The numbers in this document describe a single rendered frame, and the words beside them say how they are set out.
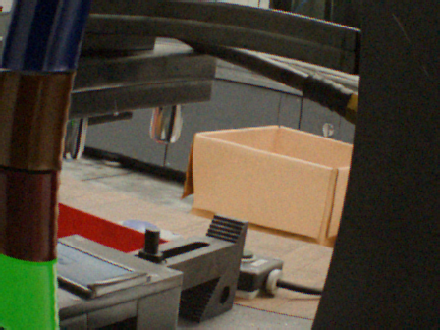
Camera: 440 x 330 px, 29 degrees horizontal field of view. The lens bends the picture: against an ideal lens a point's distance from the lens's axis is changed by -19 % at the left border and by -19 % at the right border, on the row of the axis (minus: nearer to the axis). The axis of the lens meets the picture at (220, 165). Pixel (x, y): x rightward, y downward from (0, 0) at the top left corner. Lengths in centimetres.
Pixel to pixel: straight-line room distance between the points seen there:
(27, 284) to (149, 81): 30
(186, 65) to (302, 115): 482
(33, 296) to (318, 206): 257
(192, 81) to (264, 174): 230
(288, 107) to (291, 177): 260
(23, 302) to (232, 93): 535
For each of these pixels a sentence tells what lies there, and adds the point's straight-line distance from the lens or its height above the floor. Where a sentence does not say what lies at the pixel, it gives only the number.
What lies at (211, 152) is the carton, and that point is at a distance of 304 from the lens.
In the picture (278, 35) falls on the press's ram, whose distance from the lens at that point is 51.
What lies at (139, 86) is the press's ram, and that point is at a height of 112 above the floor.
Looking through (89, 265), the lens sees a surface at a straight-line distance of 67.
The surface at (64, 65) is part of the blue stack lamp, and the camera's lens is 32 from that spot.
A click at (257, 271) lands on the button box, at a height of 93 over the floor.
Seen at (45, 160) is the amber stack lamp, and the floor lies 112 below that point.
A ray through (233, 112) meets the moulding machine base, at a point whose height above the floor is 47.
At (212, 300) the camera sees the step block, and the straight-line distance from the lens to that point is 86.
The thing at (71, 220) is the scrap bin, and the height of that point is 95.
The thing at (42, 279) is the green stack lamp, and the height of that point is 108.
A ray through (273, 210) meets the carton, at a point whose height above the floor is 57.
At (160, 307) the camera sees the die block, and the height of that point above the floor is 96.
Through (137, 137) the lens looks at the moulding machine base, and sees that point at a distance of 601.
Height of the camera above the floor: 119
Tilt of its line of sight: 10 degrees down
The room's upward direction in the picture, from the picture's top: 9 degrees clockwise
